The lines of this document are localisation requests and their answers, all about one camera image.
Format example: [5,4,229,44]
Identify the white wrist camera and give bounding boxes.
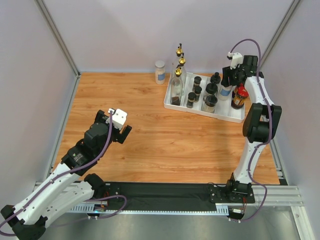
[108,108,128,130]
[227,52,244,70]

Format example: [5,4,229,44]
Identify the black lid glass spice jar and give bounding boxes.
[210,72,221,86]

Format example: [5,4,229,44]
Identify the aluminium corner post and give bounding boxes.
[34,0,81,77]
[260,0,302,71]

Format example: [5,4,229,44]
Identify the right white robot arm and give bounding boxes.
[221,52,282,203]

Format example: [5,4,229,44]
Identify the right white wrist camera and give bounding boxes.
[227,52,244,70]

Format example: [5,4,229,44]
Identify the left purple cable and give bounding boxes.
[0,109,128,237]

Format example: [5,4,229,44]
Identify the black base mat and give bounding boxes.
[105,182,232,212]

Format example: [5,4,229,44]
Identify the oil bottle dark sauce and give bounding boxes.
[172,43,183,71]
[170,65,183,106]

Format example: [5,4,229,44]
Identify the left aluminium corner post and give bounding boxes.
[34,0,81,77]

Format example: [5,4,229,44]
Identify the aluminium front rail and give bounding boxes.
[29,181,305,207]

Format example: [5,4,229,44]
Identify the white compartment tray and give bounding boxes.
[163,72,246,123]

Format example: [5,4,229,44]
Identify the oil bottle dark sauce back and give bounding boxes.
[170,65,183,106]

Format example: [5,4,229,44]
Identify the black label spice shaker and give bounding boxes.
[192,75,202,92]

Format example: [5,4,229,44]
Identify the clear oil bottle gold spout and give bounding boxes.
[178,53,187,93]

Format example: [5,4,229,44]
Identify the silver lid jar white beads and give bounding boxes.
[218,85,233,101]

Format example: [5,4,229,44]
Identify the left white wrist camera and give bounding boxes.
[108,108,128,130]

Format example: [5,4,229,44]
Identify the small black lid jar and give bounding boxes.
[194,85,202,103]
[186,92,196,109]

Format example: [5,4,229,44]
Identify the right aluminium corner post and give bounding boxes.
[260,0,302,71]

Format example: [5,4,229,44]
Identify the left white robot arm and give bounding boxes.
[0,108,132,240]

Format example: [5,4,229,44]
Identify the oil bottle dark sauce front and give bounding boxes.
[172,43,183,71]

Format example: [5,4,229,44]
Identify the silver lid jar blue label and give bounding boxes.
[155,60,166,85]

